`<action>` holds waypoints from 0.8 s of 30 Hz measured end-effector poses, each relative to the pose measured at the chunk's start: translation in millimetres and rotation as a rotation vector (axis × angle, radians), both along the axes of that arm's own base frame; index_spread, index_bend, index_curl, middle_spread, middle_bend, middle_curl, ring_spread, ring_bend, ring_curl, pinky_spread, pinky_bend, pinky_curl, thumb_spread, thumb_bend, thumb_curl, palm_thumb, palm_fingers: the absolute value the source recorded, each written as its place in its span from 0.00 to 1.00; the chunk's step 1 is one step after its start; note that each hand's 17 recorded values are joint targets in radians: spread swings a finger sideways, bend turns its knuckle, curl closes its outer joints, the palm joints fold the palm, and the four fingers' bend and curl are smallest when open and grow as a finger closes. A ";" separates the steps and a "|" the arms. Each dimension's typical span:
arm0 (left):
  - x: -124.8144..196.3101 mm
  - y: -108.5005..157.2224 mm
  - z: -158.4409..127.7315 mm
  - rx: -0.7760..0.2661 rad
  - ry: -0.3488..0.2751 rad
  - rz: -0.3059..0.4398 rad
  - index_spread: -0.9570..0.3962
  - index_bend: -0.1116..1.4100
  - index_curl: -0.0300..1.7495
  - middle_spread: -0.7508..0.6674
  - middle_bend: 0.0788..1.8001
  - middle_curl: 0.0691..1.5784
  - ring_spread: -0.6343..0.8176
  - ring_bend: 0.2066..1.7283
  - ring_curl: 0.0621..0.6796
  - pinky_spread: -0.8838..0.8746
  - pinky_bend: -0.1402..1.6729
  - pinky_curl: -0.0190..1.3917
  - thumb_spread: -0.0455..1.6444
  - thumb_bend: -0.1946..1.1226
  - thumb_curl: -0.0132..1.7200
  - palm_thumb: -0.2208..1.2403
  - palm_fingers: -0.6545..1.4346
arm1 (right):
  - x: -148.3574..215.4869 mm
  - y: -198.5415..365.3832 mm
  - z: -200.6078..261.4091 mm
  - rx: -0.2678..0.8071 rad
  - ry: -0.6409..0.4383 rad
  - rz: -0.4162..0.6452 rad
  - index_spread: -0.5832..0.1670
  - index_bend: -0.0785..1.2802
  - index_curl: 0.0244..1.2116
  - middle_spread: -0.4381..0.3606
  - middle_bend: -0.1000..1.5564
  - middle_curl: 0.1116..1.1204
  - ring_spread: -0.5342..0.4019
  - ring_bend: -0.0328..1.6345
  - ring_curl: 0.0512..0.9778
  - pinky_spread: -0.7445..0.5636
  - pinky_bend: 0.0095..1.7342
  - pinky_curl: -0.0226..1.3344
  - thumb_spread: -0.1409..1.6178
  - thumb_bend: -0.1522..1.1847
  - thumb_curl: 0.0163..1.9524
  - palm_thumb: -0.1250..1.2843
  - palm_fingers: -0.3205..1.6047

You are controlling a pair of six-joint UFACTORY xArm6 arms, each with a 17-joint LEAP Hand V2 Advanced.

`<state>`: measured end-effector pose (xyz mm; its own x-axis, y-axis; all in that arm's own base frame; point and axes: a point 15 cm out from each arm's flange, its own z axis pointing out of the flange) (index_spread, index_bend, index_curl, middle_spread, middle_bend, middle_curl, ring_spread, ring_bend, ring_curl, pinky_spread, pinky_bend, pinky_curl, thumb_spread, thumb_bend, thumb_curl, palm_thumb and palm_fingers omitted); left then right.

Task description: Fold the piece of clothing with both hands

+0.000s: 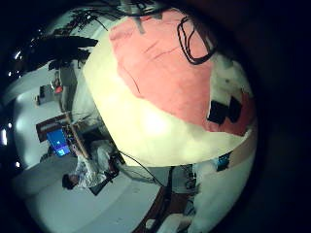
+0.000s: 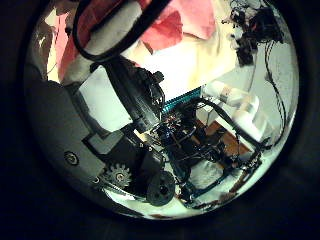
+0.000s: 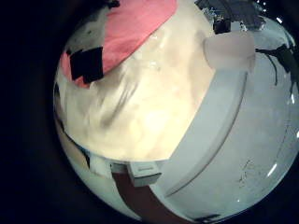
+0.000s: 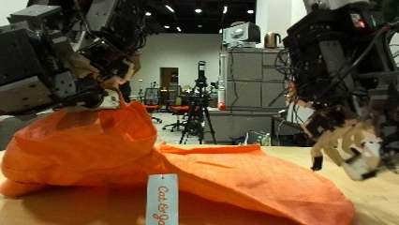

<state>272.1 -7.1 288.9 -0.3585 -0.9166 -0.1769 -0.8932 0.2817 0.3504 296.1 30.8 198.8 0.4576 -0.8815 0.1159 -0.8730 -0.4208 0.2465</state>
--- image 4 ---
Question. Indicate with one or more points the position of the orange button-up shirt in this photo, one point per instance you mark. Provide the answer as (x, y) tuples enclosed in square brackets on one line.
[(257, 181)]

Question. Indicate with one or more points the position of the white paper clothing tag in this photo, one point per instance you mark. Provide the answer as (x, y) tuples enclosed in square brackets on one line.
[(163, 200)]

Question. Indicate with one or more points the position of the copper kettle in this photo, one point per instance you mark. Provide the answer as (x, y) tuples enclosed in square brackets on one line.
[(272, 40)]

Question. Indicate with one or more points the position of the dark side table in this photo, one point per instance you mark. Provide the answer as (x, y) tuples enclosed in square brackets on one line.
[(287, 128)]

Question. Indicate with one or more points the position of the grey filing cabinet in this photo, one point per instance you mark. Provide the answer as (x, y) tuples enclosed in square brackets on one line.
[(249, 78)]

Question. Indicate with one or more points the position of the grey sofa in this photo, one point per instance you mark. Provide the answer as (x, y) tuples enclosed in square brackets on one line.
[(6, 131)]

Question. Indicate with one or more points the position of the green plastic bottle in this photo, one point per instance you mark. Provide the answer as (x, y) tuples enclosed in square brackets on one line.
[(267, 139)]

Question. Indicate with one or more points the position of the grey boxy monitor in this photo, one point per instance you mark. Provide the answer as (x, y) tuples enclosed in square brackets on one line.
[(241, 34)]

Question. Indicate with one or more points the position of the low grey counter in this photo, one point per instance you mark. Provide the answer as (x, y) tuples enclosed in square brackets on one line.
[(241, 125)]

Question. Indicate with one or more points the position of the orange seat office chair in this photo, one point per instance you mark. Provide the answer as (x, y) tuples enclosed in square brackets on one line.
[(179, 109), (152, 107)]

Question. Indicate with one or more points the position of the brown door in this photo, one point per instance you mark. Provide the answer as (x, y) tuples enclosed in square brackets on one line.
[(167, 78)]

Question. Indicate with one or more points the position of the small red round object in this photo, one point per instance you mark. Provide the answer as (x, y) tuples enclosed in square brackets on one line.
[(221, 106)]

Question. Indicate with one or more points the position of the black camera tripod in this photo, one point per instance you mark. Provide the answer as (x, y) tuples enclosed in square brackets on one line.
[(199, 103)]

